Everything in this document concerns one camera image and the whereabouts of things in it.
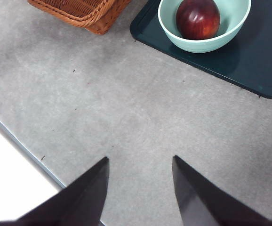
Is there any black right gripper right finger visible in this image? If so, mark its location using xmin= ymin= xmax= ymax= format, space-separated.
xmin=172 ymin=155 xmax=272 ymax=226

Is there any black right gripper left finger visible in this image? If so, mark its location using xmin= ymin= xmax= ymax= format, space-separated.
xmin=16 ymin=156 xmax=110 ymax=224

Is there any teal ribbed bowl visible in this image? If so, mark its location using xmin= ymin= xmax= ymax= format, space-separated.
xmin=158 ymin=0 xmax=252 ymax=54

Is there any dark purple plum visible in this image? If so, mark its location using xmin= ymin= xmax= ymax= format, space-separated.
xmin=175 ymin=0 xmax=221 ymax=40

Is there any black rectangular tray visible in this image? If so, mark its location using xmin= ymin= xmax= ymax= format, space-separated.
xmin=129 ymin=0 xmax=272 ymax=99

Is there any brown wicker basket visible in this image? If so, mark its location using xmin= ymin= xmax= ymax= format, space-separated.
xmin=27 ymin=0 xmax=132 ymax=35

